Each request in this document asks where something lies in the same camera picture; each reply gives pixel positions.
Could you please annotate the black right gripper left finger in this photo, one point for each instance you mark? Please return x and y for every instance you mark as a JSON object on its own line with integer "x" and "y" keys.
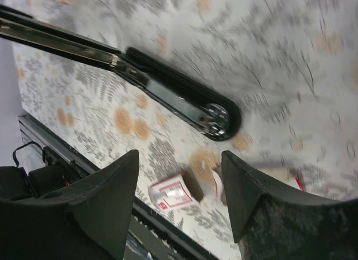
{"x": 88, "y": 219}

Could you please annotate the red white staple box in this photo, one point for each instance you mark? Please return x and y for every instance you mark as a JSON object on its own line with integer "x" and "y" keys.
{"x": 176, "y": 191}

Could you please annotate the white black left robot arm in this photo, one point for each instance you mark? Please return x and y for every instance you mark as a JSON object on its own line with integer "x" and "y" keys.
{"x": 16, "y": 184}

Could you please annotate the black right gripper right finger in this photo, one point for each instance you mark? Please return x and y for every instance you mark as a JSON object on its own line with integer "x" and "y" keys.
{"x": 272, "y": 220}

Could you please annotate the floral patterned table mat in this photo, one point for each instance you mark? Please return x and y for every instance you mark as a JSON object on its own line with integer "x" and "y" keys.
{"x": 290, "y": 66}

